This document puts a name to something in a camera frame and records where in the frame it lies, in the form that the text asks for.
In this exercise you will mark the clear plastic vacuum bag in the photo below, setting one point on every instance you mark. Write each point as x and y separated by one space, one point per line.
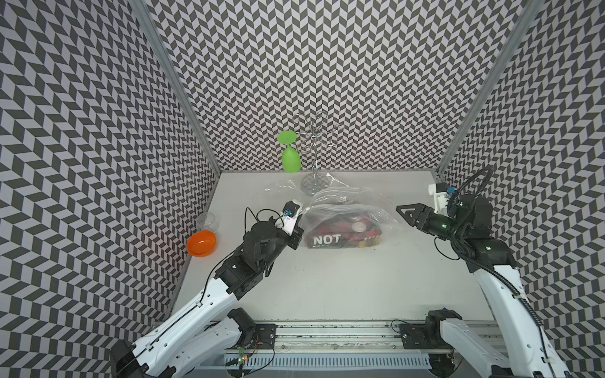
340 198

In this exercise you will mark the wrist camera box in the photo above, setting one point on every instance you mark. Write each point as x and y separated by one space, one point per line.
291 210
441 193

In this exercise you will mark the green plastic wine glass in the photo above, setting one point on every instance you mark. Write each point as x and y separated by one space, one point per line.
291 159

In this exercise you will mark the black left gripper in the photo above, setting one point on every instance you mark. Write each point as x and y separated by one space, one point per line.
294 237

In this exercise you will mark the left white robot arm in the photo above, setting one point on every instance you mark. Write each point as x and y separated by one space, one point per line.
212 321

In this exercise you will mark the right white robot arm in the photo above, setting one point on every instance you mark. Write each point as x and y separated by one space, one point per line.
466 225

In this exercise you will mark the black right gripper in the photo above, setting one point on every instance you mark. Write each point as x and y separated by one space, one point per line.
419 209

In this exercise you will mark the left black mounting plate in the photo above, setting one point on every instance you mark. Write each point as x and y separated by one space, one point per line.
261 337

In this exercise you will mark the black mounting plate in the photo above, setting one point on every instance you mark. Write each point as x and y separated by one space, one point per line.
413 337
261 337

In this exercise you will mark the white bag valve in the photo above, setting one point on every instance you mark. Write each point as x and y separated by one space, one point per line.
359 227

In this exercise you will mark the red plaid shirt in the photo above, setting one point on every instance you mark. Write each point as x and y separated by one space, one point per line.
334 232

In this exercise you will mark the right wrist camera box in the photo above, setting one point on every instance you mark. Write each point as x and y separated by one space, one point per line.
441 193

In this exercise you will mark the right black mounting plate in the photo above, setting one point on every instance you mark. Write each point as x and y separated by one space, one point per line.
413 337

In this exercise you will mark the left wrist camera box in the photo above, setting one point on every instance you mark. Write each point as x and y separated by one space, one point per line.
291 210

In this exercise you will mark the metal glass holder stand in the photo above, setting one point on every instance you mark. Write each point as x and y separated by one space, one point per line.
316 130

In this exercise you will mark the clear plastic cup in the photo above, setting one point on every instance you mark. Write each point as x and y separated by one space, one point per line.
206 221

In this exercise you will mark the orange plastic bowl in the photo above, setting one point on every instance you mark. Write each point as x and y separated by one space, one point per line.
201 244

